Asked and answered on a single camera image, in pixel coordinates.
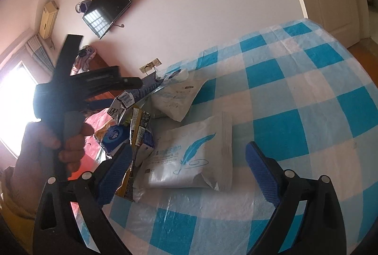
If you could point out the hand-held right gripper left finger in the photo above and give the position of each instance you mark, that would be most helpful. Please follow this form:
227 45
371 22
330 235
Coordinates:
115 175

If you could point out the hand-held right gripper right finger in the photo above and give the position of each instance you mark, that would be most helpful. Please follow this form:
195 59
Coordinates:
262 175

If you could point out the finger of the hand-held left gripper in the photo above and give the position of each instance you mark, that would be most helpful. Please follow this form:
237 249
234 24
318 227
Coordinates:
127 83
97 71

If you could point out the snack packets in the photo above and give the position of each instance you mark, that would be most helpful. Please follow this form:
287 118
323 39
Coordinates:
113 136

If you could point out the yellow dark snack wrapper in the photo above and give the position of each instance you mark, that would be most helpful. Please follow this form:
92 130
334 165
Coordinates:
138 128

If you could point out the white feather print packet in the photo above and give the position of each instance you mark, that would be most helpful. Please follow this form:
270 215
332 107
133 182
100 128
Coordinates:
192 160

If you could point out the person's left forearm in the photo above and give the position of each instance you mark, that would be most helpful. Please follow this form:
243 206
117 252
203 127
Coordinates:
14 201

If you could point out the person's left hand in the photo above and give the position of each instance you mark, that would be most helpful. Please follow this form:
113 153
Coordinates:
29 151

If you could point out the pile of folded clothes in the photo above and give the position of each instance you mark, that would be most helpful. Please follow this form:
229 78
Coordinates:
84 58

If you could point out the silver barcode wrapper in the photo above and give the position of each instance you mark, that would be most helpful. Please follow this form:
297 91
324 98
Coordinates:
124 103

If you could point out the purple snack wrapper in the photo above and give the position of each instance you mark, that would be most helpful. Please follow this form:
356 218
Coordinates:
146 89

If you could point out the pink printed blanket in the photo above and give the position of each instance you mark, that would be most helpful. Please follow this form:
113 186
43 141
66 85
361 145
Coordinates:
91 148

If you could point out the bright window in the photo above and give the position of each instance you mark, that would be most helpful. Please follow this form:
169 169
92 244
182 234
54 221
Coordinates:
14 89

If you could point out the white plastic bag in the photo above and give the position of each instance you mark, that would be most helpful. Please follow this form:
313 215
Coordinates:
177 98

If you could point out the checked curtain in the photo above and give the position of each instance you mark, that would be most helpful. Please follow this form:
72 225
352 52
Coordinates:
38 51

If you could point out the beige air conditioner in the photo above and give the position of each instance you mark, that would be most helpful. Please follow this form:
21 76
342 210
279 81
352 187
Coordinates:
47 20

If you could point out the blue white checked tablecloth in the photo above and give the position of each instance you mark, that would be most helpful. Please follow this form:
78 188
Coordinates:
295 95

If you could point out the wall socket with plug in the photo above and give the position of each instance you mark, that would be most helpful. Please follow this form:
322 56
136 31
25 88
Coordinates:
144 67

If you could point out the empty wall socket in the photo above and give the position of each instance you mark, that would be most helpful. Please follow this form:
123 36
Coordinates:
155 62

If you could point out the black wall television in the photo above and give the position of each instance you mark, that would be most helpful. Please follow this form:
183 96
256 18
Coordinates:
106 6

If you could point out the purple wall decoration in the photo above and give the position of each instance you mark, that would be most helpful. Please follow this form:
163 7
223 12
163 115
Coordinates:
85 5

